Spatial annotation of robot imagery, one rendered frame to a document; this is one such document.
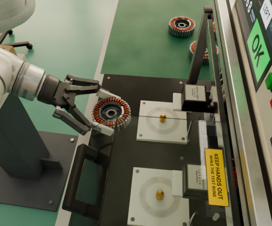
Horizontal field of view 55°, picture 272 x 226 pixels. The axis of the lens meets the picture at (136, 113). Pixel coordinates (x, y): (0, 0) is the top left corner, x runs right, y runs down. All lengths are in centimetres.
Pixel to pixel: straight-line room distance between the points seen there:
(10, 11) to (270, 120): 85
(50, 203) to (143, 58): 94
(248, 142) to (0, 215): 144
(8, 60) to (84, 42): 174
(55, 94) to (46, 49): 170
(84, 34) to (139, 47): 142
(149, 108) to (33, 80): 37
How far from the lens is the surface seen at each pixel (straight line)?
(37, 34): 260
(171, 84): 94
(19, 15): 104
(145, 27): 123
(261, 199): 39
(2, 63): 68
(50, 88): 70
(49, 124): 185
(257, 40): 49
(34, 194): 162
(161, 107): 85
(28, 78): 69
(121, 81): 94
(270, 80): 41
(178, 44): 114
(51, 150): 172
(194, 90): 73
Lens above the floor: 145
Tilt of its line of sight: 53 degrees down
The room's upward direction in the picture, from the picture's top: straight up
